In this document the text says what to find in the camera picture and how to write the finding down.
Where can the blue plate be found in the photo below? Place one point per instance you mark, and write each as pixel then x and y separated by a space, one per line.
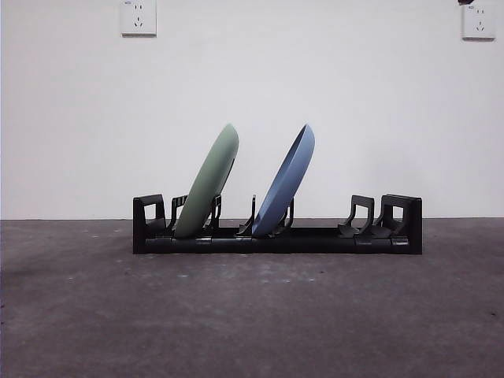
pixel 283 185

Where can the black plate rack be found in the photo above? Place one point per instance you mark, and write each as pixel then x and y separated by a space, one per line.
pixel 315 244

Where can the white wall socket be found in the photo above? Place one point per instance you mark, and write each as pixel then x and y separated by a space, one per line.
pixel 478 23
pixel 138 17

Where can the pale green plate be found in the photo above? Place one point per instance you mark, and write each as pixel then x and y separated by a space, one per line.
pixel 208 177

